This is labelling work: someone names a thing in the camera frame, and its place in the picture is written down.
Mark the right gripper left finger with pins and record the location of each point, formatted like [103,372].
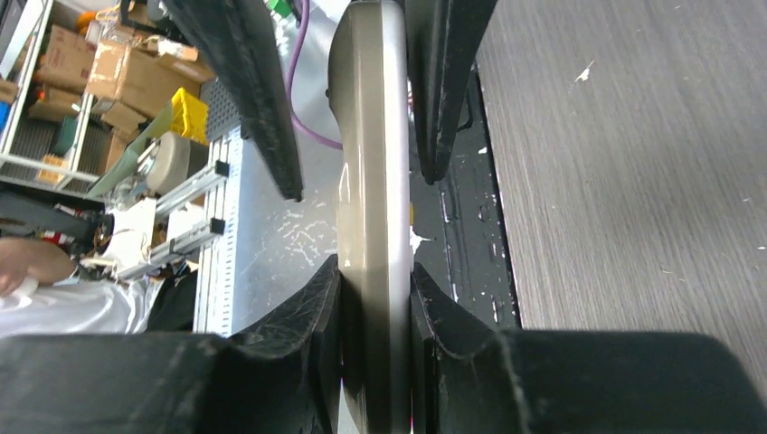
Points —
[281,374]

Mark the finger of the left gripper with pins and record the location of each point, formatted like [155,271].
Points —
[443,37]
[237,40]

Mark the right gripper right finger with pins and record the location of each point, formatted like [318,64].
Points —
[470,378]

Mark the short white remote control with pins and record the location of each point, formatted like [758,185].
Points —
[367,84]

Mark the yellow plastic bin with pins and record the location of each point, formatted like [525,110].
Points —
[189,116]

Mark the cardboard boxes on shelf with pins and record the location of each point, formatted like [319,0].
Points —
[131,85]

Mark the seated person white shirt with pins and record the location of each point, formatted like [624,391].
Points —
[42,293]

